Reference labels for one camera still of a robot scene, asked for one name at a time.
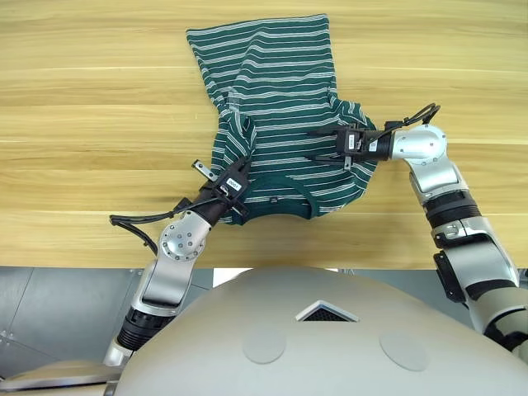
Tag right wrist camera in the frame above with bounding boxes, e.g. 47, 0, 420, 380
336, 128, 369, 157

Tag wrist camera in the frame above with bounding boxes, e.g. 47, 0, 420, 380
214, 163, 250, 203
336, 128, 369, 157

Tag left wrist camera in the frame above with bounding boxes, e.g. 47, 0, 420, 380
214, 163, 250, 203

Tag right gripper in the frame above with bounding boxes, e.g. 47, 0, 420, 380
305, 127, 394, 171

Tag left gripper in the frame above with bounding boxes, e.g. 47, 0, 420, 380
191, 158, 251, 226

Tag black cable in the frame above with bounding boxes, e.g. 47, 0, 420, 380
109, 196, 200, 257
383, 102, 441, 138

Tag robot body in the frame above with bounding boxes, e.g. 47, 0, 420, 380
113, 266, 528, 396

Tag green striped T-shirt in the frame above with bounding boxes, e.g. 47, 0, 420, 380
185, 14, 380, 226

